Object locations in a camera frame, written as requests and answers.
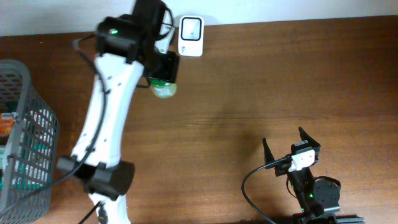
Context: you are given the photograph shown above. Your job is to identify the white barcode scanner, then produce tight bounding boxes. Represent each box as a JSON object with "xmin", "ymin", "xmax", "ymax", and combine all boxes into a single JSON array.
[{"xmin": 178, "ymin": 16, "xmax": 205, "ymax": 57}]

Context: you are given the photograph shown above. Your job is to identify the green 3M gloves package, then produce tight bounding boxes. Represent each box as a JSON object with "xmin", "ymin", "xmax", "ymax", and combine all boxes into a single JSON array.
[{"xmin": 12, "ymin": 109, "xmax": 55, "ymax": 190}]

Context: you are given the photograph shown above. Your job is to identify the orange snack packet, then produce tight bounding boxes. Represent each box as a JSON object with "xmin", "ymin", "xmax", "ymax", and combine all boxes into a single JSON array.
[{"xmin": 0, "ymin": 113, "xmax": 16, "ymax": 137}]

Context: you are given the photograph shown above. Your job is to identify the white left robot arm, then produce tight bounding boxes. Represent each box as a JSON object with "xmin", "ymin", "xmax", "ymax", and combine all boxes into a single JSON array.
[{"xmin": 57, "ymin": 1, "xmax": 180, "ymax": 223}]

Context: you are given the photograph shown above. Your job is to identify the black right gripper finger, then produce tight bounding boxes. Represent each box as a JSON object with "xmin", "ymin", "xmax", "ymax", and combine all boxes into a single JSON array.
[
  {"xmin": 262, "ymin": 138, "xmax": 275, "ymax": 164},
  {"xmin": 298, "ymin": 126, "xmax": 320, "ymax": 148}
]

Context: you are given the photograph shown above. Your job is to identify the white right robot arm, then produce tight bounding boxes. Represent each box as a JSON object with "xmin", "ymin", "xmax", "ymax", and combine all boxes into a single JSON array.
[{"xmin": 262, "ymin": 127, "xmax": 364, "ymax": 224}]

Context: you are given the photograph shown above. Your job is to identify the green lid jar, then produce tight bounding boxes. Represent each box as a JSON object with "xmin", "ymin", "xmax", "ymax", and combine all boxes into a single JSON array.
[{"xmin": 150, "ymin": 80, "xmax": 177, "ymax": 98}]

